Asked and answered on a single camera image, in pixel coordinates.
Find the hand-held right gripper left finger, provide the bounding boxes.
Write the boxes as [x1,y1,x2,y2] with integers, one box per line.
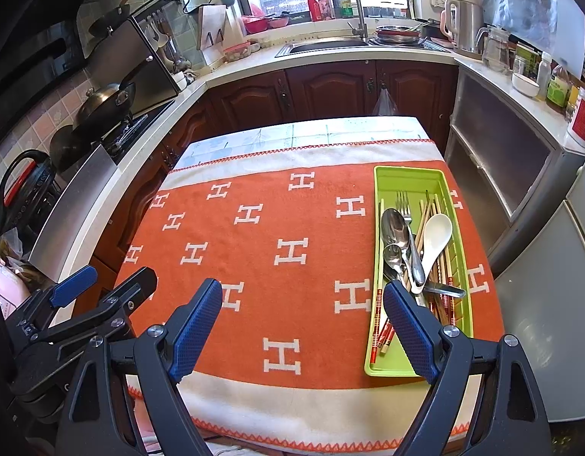
[55,278,224,456]

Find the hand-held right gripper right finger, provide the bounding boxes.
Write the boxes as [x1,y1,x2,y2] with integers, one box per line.
[383,280,554,456]

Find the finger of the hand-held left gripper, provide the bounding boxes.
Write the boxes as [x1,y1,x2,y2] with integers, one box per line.
[16,265,100,329]
[30,266,159,344]

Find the white ceramic spoon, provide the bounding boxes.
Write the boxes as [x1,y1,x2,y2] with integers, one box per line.
[410,214,454,294]

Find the metal fork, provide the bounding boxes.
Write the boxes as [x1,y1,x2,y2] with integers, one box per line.
[395,191,417,252]

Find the green plastic utensil tray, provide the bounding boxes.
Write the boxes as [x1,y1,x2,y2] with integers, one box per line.
[364,165,474,377]

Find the stainless steel side panel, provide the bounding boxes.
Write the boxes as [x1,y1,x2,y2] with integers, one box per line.
[29,145,117,271]

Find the black pressure cooker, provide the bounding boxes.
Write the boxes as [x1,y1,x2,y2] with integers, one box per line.
[0,149,56,243]

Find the orange patterned blanket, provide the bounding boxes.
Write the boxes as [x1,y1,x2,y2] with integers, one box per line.
[114,139,507,442]

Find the black cooking pot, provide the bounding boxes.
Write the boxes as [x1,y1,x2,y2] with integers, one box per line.
[49,126,91,172]

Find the grey refrigerator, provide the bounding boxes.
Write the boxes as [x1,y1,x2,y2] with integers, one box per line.
[492,152,585,456]

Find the gas stove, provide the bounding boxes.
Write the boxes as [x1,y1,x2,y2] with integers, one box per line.
[100,100,177,157]

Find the light blue tablecloth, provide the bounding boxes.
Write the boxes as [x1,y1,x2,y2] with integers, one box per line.
[171,116,428,172]

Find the dark metal wok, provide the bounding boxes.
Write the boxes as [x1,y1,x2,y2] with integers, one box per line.
[74,59,153,134]

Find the metal cabinet frosted doors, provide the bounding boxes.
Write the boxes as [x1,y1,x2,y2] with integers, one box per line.
[444,62,585,276]

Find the stainless steel splash panel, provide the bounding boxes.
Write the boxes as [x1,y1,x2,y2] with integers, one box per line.
[88,9,182,115]

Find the white plastic bag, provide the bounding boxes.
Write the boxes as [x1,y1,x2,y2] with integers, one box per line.
[372,86,398,117]

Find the black range hood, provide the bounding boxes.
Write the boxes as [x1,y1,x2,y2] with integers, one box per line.
[0,0,108,143]

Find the dark wooden kitchen cabinets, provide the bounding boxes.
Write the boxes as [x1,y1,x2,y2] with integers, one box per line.
[95,59,459,295]

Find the clear food container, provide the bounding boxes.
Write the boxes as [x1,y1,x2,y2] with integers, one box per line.
[223,42,252,62]

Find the white bowl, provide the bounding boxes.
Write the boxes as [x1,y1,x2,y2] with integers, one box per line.
[511,72,541,99]

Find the red label white container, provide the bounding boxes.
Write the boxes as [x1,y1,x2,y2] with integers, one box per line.
[564,88,585,155]

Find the wooden cutting board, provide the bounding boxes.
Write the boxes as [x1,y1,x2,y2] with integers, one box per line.
[198,4,241,51]

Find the green label oil bottle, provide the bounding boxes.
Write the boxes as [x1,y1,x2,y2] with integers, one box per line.
[546,64,572,115]

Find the clear plastic bottle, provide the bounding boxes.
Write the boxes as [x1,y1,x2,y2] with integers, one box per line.
[534,52,553,101]

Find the glass pitcher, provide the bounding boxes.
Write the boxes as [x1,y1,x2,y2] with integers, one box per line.
[477,26,512,74]

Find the red plastic bowl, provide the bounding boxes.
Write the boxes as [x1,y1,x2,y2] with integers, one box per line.
[242,14,291,34]

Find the stack of dishes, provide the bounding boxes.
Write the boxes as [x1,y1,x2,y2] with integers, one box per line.
[374,26,424,47]

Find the stainless steel sink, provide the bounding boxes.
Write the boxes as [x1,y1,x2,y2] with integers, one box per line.
[275,39,374,58]

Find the stainless steel electric kettle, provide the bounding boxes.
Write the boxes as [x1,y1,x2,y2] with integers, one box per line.
[442,0,485,60]

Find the steel kitchen faucet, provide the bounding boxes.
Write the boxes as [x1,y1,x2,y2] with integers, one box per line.
[334,0,369,39]

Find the frying pan wooden handle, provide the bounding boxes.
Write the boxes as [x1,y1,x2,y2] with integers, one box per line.
[88,0,139,39]

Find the clear plastic wall bag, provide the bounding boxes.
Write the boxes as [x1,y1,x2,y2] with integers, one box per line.
[480,0,585,81]

